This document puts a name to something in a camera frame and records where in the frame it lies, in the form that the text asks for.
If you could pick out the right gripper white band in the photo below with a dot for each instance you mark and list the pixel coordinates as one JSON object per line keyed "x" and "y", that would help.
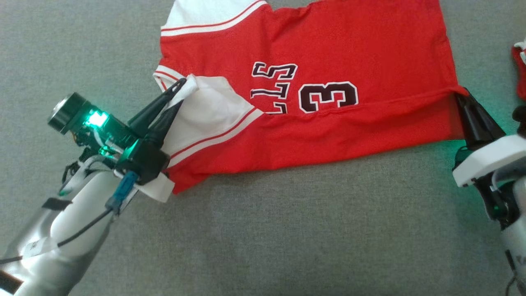
{"x": 489, "y": 160}

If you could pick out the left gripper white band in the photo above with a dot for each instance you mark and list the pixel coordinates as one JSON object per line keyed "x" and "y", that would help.
{"x": 74, "y": 109}

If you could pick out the red basketball jersey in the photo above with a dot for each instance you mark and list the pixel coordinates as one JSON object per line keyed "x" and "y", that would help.
{"x": 328, "y": 131}

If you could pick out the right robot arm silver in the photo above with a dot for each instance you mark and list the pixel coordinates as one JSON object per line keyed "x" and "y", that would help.
{"x": 515, "y": 246}

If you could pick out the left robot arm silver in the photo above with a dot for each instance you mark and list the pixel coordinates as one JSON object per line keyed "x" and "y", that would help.
{"x": 70, "y": 230}

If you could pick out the red garment with white lace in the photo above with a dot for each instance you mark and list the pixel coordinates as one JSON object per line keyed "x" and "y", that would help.
{"x": 521, "y": 78}

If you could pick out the large grey sofa seat cushion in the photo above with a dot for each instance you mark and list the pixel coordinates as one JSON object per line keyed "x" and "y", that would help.
{"x": 287, "y": 230}

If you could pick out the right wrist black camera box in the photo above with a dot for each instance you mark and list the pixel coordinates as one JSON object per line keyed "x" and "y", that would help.
{"x": 521, "y": 121}

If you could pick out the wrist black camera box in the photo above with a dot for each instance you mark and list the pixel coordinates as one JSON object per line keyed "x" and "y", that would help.
{"x": 521, "y": 121}
{"x": 141, "y": 162}

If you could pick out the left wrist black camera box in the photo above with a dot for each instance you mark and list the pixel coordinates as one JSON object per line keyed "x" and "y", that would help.
{"x": 141, "y": 162}

